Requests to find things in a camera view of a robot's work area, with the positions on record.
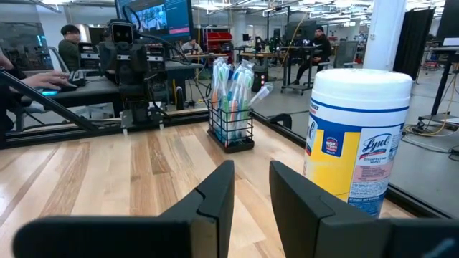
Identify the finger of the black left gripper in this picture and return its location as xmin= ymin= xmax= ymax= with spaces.
xmin=133 ymin=44 xmax=148 ymax=100
xmin=119 ymin=44 xmax=134 ymax=100

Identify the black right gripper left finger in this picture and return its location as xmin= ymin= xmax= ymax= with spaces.
xmin=159 ymin=160 xmax=236 ymax=258

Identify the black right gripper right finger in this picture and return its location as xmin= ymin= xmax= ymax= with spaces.
xmin=269 ymin=160 xmax=395 ymax=258

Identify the teal mouthwash bottle white cap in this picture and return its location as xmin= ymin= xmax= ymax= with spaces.
xmin=214 ymin=120 xmax=227 ymax=141

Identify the person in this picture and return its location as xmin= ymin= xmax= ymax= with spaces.
xmin=57 ymin=24 xmax=82 ymax=72
xmin=181 ymin=38 xmax=204 ymax=55
xmin=290 ymin=25 xmax=333 ymax=86
xmin=0 ymin=48 xmax=29 ymax=144

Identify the black keyboard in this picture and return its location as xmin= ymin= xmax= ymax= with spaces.
xmin=67 ymin=70 xmax=87 ymax=87

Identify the blue screen monitor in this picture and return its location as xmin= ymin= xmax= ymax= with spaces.
xmin=114 ymin=0 xmax=194 ymax=43

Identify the red bin shelf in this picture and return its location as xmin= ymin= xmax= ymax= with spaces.
xmin=204 ymin=30 xmax=234 ymax=55

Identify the person's hand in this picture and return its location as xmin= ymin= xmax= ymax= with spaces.
xmin=21 ymin=70 xmax=78 ymax=91

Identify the yellow Lysol wipes canister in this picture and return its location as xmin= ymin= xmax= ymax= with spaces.
xmin=303 ymin=67 xmax=414 ymax=219

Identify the black computer tower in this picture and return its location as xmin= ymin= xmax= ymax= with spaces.
xmin=252 ymin=65 xmax=270 ymax=93

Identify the wooden desk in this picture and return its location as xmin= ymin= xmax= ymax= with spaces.
xmin=239 ymin=51 xmax=288 ymax=87

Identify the grey office chair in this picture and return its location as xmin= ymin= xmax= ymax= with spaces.
xmin=317 ymin=39 xmax=359 ymax=70

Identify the black floor stand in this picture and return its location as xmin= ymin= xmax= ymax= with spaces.
xmin=417 ymin=45 xmax=459 ymax=130

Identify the white square column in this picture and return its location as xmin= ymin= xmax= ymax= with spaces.
xmin=362 ymin=0 xmax=409 ymax=72

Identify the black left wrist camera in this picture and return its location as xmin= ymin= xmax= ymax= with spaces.
xmin=108 ymin=20 xmax=136 ymax=46

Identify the black wire caddy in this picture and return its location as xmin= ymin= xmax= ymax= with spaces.
xmin=207 ymin=100 xmax=256 ymax=154

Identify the yellow floor cable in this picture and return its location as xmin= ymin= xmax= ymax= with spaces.
xmin=403 ymin=67 xmax=459 ymax=138

